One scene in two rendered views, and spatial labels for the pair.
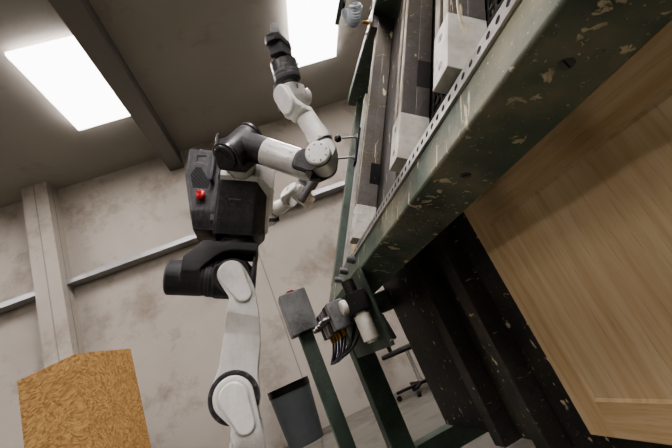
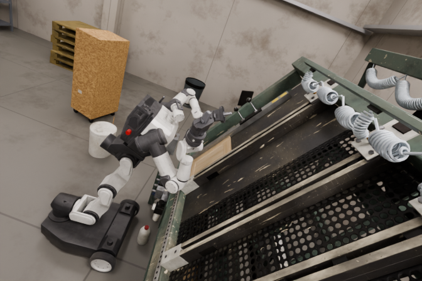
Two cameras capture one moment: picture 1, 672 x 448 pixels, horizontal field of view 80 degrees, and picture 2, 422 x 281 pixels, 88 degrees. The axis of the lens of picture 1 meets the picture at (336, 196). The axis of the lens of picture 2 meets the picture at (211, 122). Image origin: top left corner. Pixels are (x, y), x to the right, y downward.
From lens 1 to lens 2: 1.47 m
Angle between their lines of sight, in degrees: 48
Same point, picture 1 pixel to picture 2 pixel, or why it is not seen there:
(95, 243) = not seen: outside the picture
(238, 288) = (124, 170)
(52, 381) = (88, 42)
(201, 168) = (137, 118)
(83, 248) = not seen: outside the picture
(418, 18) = (240, 231)
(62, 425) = (88, 63)
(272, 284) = (225, 30)
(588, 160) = not seen: outside the picture
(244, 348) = (118, 182)
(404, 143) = (167, 263)
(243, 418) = (104, 201)
